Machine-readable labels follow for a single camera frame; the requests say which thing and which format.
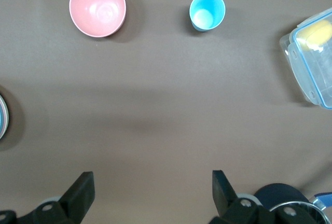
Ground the yellow round food piece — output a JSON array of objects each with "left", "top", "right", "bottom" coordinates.
[{"left": 297, "top": 19, "right": 332, "bottom": 52}]

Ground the blue cup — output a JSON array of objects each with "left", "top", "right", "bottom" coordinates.
[{"left": 189, "top": 0, "right": 226, "bottom": 32}]

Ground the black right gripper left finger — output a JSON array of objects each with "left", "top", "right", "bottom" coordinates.
[{"left": 15, "top": 171, "right": 94, "bottom": 224}]

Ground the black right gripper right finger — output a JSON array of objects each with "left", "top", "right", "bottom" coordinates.
[{"left": 210, "top": 170, "right": 275, "bottom": 224}]

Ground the black saucepan blue handle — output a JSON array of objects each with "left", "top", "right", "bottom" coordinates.
[{"left": 254, "top": 183, "right": 332, "bottom": 224}]

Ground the beige plate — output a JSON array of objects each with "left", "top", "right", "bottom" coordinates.
[{"left": 0, "top": 93, "right": 11, "bottom": 141}]

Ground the clear plastic food container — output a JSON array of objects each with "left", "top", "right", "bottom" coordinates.
[{"left": 279, "top": 7, "right": 332, "bottom": 110}]

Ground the brown table cover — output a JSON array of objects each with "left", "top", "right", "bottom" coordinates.
[{"left": 0, "top": 0, "right": 332, "bottom": 224}]

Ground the pink bowl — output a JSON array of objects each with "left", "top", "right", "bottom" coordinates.
[{"left": 68, "top": 0, "right": 127, "bottom": 38}]

